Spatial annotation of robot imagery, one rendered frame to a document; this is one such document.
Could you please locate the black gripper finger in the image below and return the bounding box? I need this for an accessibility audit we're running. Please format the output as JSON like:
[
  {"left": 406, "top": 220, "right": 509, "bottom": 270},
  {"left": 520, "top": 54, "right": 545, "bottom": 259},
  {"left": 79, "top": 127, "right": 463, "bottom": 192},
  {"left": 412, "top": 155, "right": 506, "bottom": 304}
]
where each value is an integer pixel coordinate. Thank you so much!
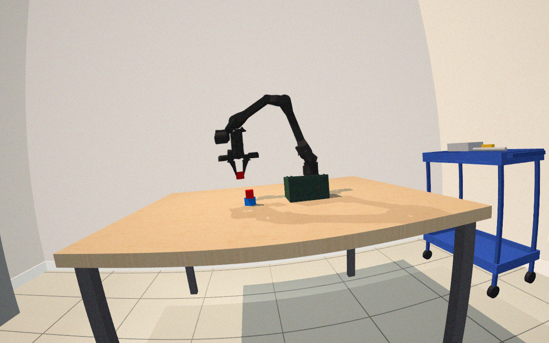
[
  {"left": 227, "top": 161, "right": 237, "bottom": 176},
  {"left": 242, "top": 159, "right": 251, "bottom": 173}
]

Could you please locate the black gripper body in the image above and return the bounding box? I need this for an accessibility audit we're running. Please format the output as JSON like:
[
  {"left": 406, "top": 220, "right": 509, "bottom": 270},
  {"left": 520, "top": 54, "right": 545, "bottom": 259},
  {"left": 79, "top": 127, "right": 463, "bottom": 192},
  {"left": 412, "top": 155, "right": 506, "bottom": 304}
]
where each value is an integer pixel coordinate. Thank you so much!
[{"left": 218, "top": 141, "right": 259, "bottom": 161}]

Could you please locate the blue cube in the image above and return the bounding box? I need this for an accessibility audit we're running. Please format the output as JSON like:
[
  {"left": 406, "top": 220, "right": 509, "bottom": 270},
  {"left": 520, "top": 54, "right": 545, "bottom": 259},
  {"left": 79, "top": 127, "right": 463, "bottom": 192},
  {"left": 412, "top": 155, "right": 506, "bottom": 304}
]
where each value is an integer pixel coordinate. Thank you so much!
[{"left": 244, "top": 197, "right": 256, "bottom": 206}]

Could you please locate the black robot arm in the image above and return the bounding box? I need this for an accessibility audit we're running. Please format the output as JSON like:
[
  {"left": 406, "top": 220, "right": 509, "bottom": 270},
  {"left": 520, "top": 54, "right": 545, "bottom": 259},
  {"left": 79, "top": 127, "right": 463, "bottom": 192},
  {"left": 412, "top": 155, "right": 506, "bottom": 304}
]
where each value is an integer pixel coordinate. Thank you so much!
[{"left": 214, "top": 94, "right": 319, "bottom": 176}]

